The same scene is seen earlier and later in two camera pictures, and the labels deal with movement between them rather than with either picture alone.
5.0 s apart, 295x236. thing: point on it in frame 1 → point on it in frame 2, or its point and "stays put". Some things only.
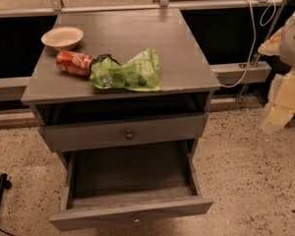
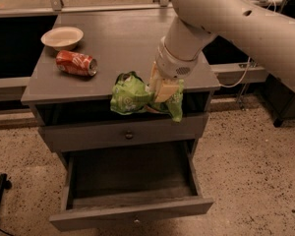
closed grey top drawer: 72,137 stays put
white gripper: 294,43 → 172,68
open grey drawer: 115,187 stays put
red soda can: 73,63 stays put
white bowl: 63,37 stays put
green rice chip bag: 142,73 → 131,94
